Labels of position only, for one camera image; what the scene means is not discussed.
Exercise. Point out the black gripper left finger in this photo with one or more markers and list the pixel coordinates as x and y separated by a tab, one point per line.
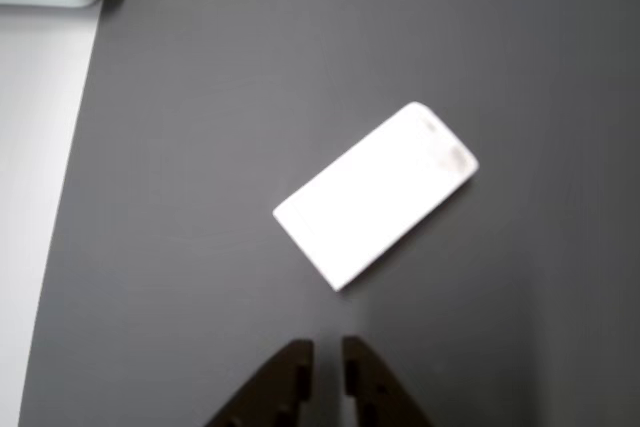
280	387

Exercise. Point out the small white block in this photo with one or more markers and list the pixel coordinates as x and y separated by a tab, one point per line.
375	197

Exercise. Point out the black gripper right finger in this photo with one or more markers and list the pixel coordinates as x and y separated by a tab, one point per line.
372	392

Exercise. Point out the grey desk mat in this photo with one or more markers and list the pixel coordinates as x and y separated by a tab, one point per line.
350	47

